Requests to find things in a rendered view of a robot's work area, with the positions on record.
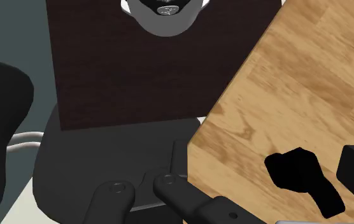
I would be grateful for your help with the dark brown robot stand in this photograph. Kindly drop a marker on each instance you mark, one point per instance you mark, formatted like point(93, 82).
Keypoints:
point(127, 77)

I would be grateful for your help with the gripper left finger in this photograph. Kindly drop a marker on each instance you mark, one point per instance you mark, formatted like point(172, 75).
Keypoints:
point(180, 192)

